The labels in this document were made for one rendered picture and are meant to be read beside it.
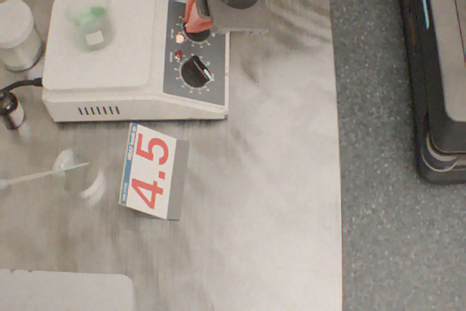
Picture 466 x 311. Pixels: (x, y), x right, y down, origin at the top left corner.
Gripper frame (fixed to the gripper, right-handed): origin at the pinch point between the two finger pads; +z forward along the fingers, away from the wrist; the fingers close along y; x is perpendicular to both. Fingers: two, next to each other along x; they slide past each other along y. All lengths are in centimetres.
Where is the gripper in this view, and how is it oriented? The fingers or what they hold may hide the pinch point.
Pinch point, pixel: (194, 22)
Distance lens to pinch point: 101.8
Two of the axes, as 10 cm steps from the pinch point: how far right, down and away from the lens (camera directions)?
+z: -4.7, 3.3, 8.2
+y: 2.0, 9.4, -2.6
